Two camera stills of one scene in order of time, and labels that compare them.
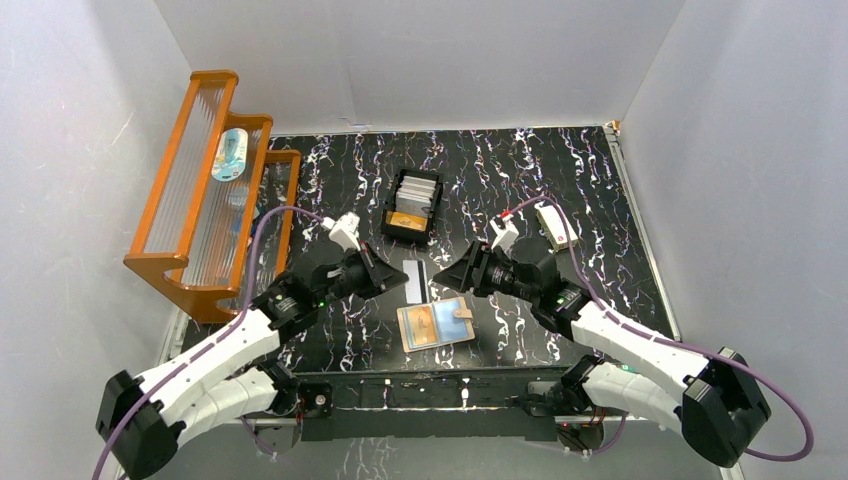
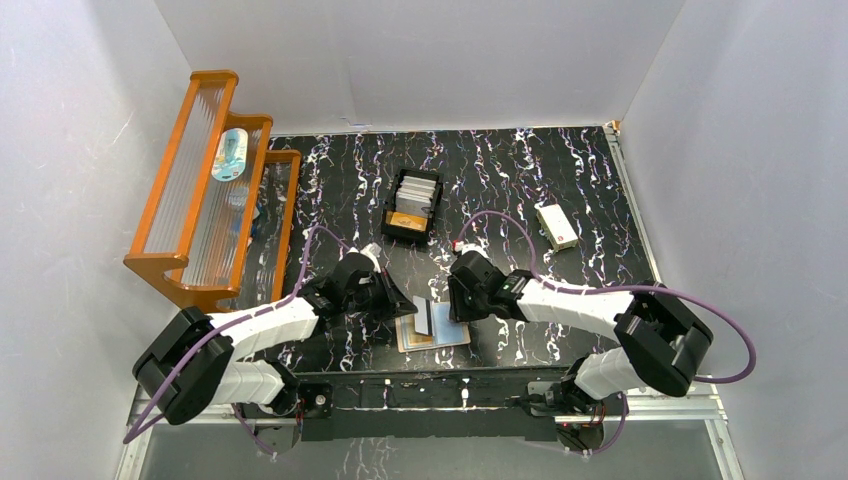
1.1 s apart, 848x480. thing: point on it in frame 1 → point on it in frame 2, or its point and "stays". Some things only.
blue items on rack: x=238 y=203 stays
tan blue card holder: x=435 y=325 stays
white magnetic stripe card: x=416 y=290 → x=423 y=318
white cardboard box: x=552 y=225 stays
